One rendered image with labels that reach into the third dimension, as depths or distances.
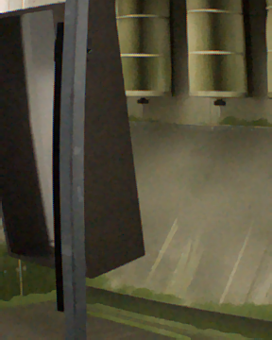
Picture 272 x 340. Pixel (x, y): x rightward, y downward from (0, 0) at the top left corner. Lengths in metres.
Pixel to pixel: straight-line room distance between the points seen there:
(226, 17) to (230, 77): 0.34
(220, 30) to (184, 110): 0.77
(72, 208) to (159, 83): 2.49
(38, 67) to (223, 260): 1.37
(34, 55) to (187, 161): 1.23
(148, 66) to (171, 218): 0.86
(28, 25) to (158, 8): 1.01
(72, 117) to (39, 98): 1.77
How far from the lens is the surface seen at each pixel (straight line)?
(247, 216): 4.14
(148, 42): 4.54
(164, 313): 4.17
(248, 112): 4.46
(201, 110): 4.67
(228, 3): 4.21
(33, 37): 3.86
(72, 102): 2.12
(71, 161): 2.13
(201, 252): 4.19
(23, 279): 4.56
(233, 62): 4.18
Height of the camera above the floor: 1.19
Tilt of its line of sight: 3 degrees down
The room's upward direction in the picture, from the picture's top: 1 degrees clockwise
